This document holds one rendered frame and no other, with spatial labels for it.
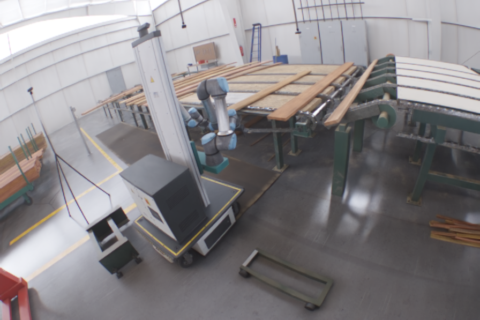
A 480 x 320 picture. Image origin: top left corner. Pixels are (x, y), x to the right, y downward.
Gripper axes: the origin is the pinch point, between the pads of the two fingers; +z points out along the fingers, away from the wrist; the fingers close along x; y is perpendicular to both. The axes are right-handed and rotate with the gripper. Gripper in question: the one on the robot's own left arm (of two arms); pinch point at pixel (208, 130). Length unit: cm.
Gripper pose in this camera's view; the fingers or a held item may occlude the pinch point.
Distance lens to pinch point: 226.4
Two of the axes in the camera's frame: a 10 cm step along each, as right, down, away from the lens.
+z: 5.1, 6.5, 5.6
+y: 5.0, -7.6, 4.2
